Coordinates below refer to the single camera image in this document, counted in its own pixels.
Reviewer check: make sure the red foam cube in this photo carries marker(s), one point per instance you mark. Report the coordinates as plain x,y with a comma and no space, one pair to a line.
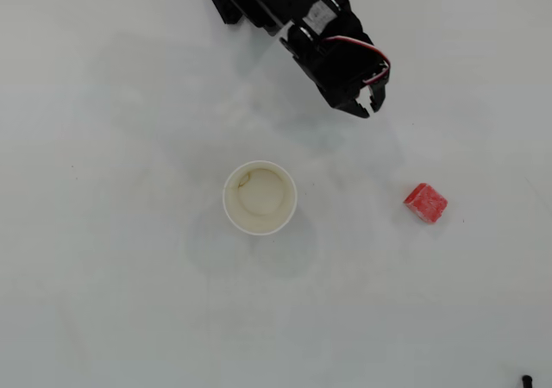
426,202

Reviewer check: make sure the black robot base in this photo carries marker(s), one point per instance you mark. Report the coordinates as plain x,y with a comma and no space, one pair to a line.
220,4

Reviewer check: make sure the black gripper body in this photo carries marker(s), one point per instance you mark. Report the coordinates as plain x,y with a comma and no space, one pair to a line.
350,90

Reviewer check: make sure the tan paper cup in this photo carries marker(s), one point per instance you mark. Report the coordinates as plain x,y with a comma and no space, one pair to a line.
260,197

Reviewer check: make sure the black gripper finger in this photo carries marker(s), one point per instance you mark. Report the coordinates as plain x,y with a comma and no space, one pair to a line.
378,97
355,108

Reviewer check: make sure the small black object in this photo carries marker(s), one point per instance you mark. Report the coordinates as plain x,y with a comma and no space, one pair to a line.
526,381

